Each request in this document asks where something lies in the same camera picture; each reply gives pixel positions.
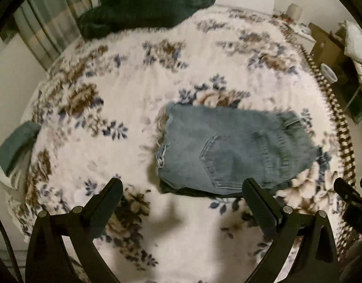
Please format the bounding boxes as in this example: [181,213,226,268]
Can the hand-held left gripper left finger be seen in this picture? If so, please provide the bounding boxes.
[25,177,124,283]

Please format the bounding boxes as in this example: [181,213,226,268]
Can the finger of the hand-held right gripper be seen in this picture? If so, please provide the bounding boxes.
[333,176,362,236]

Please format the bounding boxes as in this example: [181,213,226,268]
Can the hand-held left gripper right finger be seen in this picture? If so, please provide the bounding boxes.
[242,178,340,283]

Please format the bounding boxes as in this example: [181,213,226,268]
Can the blue denim pants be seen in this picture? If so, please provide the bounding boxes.
[155,103,319,196]

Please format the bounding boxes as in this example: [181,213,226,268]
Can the dark pants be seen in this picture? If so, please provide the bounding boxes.
[159,180,243,197]

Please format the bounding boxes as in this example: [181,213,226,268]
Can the dark green garment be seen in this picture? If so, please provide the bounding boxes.
[77,0,216,39]

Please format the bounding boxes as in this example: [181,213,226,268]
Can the green folded cloth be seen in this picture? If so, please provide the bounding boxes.
[0,121,42,177]

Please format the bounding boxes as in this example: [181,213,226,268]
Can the floral fleece blanket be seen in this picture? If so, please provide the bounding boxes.
[7,5,356,283]

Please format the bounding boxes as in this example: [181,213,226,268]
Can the white round cup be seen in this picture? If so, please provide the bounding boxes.
[320,63,338,83]

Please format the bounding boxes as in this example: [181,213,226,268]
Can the pile of white clothes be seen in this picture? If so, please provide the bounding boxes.
[337,20,362,89]

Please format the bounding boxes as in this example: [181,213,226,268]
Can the cardboard box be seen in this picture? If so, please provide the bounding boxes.
[308,23,351,68]

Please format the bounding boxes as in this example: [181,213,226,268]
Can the striped curtain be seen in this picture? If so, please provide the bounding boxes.
[13,0,111,71]

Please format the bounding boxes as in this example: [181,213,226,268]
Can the white jar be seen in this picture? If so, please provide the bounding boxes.
[286,3,303,21]

